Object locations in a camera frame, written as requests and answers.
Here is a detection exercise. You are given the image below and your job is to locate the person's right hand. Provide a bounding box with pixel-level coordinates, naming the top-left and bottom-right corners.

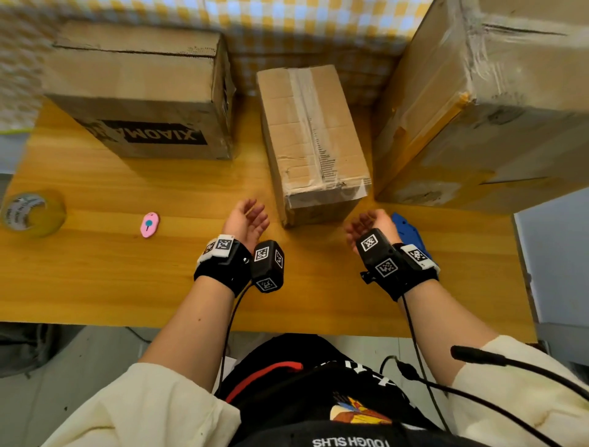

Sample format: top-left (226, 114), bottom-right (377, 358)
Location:
top-left (345, 208), bottom-right (404, 254)

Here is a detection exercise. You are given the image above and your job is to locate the dark grey cloth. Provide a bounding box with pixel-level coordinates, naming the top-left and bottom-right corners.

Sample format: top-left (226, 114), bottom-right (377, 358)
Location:
top-left (0, 322), bottom-right (61, 378)

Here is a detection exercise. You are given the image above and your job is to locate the black printed garment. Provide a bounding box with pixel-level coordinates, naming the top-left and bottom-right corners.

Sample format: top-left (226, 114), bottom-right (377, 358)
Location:
top-left (215, 333), bottom-right (488, 447)

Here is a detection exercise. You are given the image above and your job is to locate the black wristband with markers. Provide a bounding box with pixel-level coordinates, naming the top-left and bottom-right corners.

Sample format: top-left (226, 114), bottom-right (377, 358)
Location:
top-left (194, 235), bottom-right (253, 298)
top-left (391, 244), bottom-right (441, 303)

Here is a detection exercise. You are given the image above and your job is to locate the thin black cable with plug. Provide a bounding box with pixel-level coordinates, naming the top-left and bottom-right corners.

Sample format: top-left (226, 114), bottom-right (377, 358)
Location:
top-left (379, 355), bottom-right (562, 447)

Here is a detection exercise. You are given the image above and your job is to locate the person's left hand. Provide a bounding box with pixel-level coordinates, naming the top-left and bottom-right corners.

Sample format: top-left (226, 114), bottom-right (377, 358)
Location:
top-left (222, 198), bottom-right (271, 254)

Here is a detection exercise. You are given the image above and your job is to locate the yellowish tape roll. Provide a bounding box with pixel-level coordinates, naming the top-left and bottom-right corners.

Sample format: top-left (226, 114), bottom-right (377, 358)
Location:
top-left (0, 189), bottom-right (67, 239)

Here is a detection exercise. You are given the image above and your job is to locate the cream long-sleeved top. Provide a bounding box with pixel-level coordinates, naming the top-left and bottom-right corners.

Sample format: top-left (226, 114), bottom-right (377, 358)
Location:
top-left (41, 335), bottom-right (589, 447)

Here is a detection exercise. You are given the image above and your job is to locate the small plain cardboard box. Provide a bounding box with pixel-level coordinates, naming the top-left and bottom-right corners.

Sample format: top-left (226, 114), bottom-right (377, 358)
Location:
top-left (256, 64), bottom-right (372, 229)

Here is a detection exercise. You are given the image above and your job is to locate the thick black cable plug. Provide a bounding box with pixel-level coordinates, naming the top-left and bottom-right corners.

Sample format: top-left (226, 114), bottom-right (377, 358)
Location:
top-left (450, 345), bottom-right (589, 402)

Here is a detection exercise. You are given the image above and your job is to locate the yellow white checked cloth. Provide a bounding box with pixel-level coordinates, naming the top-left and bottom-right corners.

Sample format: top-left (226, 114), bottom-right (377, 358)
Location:
top-left (0, 0), bottom-right (433, 132)

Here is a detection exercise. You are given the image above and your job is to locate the cardboard box with black print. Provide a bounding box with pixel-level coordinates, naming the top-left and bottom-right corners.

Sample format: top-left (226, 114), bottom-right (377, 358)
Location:
top-left (42, 20), bottom-right (236, 161)

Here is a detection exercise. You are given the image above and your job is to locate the cardboard box with white label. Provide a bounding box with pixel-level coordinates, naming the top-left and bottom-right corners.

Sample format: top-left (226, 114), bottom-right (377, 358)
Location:
top-left (371, 0), bottom-right (589, 215)

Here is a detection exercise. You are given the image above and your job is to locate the blue tape dispenser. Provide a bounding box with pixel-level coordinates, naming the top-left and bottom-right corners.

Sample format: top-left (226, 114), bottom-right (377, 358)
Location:
top-left (391, 212), bottom-right (433, 261)

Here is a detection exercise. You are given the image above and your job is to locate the thin black floor cable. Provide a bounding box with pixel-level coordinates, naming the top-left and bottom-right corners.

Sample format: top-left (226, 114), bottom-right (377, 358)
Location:
top-left (124, 325), bottom-right (153, 345)

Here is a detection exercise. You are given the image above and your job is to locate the black camera cable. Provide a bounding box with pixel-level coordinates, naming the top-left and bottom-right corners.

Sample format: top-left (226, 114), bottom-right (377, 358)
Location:
top-left (401, 294), bottom-right (452, 433)
top-left (216, 283), bottom-right (253, 397)

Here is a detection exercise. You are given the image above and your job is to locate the pink box cutter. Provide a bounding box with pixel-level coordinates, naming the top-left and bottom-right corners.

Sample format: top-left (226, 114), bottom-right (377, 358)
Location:
top-left (140, 211), bottom-right (161, 239)

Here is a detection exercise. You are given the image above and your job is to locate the person's left forearm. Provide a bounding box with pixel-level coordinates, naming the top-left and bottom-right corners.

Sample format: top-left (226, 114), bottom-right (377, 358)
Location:
top-left (139, 275), bottom-right (236, 392)

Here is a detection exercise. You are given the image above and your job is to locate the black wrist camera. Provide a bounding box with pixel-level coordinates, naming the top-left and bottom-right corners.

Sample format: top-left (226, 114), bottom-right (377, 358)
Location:
top-left (250, 240), bottom-right (285, 294)
top-left (355, 228), bottom-right (401, 282)

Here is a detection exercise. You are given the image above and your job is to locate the person's right forearm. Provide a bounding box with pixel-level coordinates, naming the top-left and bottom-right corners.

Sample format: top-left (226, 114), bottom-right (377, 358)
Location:
top-left (401, 278), bottom-right (500, 387)

